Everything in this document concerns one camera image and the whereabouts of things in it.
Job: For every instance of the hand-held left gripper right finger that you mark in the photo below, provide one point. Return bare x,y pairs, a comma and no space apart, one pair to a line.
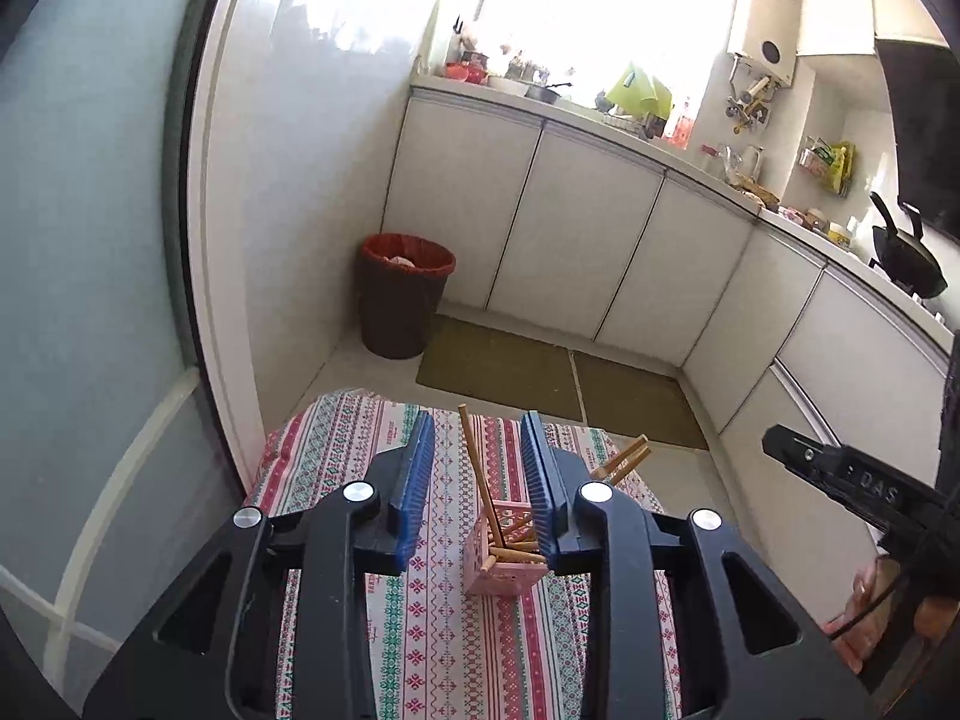
540,495

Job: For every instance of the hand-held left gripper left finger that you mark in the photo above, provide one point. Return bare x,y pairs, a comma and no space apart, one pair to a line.
416,487

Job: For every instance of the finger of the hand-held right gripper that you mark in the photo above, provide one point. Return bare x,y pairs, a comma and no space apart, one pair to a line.
791,454

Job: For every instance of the pile of wooden chopsticks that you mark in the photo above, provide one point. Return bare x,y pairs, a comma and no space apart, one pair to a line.
480,465

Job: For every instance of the pink plastic basket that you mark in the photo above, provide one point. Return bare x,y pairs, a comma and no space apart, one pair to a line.
499,577

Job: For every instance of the person's right hand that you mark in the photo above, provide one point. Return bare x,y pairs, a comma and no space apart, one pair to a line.
847,645

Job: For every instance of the olive floor mat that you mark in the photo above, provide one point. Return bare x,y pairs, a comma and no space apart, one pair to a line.
637,405
495,367

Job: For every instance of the patterned striped tablecloth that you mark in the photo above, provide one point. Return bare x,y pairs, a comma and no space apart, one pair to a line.
450,652

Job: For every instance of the brown trash bin red liner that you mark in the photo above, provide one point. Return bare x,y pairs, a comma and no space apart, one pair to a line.
401,300

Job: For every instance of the black wok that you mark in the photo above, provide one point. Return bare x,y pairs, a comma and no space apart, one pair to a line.
911,262

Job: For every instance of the white kitchen cabinets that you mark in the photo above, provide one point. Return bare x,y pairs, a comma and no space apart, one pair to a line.
570,232

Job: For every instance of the glass kettle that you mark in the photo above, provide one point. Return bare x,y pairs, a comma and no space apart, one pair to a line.
746,163

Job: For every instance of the black range hood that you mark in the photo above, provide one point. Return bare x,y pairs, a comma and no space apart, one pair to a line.
926,135

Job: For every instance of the pink bottle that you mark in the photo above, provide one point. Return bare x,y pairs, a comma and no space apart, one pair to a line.
679,126

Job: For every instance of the green cloth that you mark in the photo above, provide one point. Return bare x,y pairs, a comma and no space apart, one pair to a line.
637,86

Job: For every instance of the small dark pan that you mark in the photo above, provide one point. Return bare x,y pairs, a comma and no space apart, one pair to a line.
544,94

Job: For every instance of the red bowl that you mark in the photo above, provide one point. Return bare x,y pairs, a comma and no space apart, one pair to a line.
465,73

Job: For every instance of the white water heater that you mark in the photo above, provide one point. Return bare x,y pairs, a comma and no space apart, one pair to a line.
761,30

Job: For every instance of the wall spice rack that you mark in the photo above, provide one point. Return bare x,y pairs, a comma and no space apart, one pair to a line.
825,165

